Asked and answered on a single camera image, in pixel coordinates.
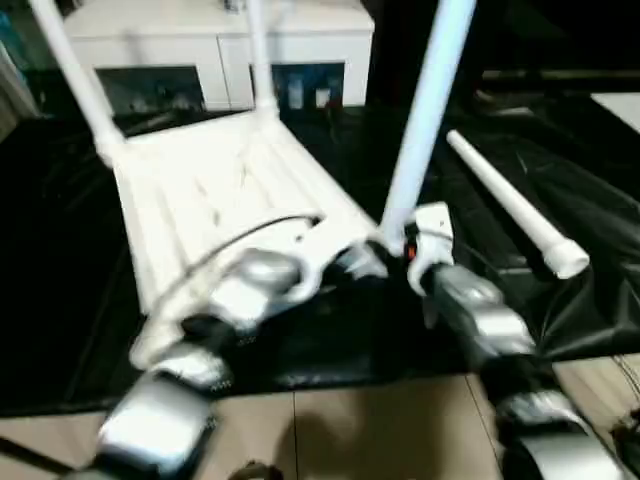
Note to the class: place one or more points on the white plastic table leg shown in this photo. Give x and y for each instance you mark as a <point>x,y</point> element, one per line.
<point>510,200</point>
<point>75,75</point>
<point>261,55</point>
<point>430,110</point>

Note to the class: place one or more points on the white plastic table top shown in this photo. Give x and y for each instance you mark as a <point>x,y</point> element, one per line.
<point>225,190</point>

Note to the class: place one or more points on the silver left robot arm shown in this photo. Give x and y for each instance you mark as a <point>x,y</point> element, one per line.
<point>235,300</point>

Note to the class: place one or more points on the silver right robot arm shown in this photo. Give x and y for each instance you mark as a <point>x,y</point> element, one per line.
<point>485,310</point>

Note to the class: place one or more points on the red small figurine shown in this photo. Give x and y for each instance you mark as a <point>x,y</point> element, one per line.
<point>330,105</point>

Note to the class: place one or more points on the white small bottle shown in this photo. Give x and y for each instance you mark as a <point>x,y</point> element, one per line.
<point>322,97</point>
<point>295,95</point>

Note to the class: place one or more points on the black tall cabinet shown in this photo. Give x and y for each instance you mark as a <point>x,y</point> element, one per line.
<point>420,40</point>

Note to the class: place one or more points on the dark brown rounded part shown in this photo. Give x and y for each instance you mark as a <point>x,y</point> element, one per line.
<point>257,471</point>

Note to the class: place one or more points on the black long bar device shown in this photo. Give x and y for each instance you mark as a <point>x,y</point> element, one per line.
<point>560,76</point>

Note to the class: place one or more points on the white flat board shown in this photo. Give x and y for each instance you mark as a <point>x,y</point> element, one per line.
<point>620,110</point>

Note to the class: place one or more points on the black floor device white label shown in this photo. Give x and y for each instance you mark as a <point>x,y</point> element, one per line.
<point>629,432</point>

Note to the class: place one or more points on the black plastic mat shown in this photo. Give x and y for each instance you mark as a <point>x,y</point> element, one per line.
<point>60,250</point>

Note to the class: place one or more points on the white glass-door cabinet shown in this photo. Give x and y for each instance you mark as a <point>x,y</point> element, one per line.
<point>175,35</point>

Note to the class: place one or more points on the black metal stand leg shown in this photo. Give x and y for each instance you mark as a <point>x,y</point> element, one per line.
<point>30,452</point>

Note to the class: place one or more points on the grey curtain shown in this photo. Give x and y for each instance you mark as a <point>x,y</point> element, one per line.
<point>17,90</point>

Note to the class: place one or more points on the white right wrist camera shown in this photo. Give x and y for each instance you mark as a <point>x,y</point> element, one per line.
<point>432,235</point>

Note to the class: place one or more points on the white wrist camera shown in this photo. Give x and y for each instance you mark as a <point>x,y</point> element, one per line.
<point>432,235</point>
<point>305,265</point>

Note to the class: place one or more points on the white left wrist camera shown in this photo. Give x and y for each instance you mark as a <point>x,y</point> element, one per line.
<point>305,265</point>

